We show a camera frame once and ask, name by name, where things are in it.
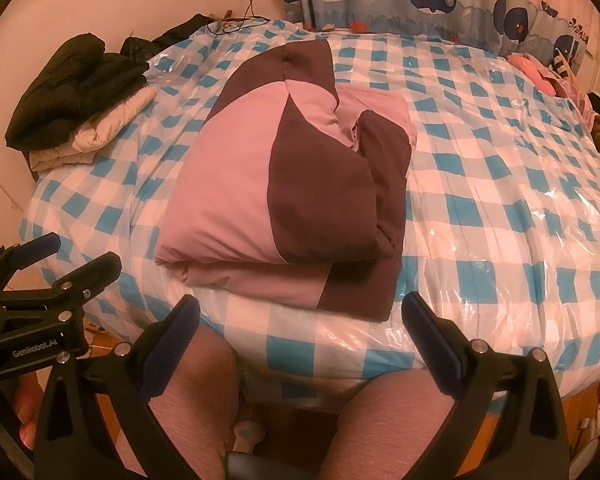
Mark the pink and brown jacket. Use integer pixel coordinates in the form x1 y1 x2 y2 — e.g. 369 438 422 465
154 40 417 322

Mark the pile of clothes at right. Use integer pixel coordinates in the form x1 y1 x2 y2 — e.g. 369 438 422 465
506 49 600 153

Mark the person left hand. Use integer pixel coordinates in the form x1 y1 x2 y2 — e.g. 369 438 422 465
12 372 44 450

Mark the cream quilted coat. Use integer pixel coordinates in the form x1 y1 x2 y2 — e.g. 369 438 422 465
29 86 157 172

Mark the black padded coat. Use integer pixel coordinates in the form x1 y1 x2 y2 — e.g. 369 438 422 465
5 14 212 154

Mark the blue white checkered bed cover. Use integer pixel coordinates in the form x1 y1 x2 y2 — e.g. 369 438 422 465
19 20 600 406

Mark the whale pattern curtain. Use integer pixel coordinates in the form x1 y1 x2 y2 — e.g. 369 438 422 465
283 0 600 70

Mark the black charger cable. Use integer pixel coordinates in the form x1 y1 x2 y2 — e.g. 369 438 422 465
206 0 272 36

